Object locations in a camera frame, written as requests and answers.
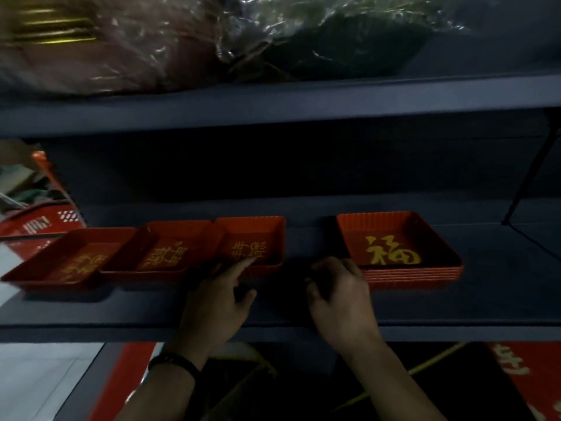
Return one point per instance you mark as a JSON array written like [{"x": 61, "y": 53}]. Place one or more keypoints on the person's right hand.
[{"x": 342, "y": 306}]

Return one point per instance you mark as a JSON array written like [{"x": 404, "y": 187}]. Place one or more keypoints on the person's left hand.
[{"x": 210, "y": 315}]

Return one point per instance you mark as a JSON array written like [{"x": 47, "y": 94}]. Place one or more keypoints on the dark metal shelf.
[{"x": 307, "y": 105}]

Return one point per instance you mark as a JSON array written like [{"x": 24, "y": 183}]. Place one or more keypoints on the rose pink rectangular tray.
[{"x": 57, "y": 32}]

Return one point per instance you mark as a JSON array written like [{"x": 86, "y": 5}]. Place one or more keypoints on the person's right forearm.
[{"x": 390, "y": 385}]

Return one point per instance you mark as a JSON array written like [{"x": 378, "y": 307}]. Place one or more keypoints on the red flat box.
[{"x": 122, "y": 381}]

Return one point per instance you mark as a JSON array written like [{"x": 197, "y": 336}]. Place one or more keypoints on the red shopping basket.
[{"x": 44, "y": 221}]

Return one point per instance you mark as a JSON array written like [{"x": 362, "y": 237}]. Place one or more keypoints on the orange white bag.
[{"x": 41, "y": 159}]

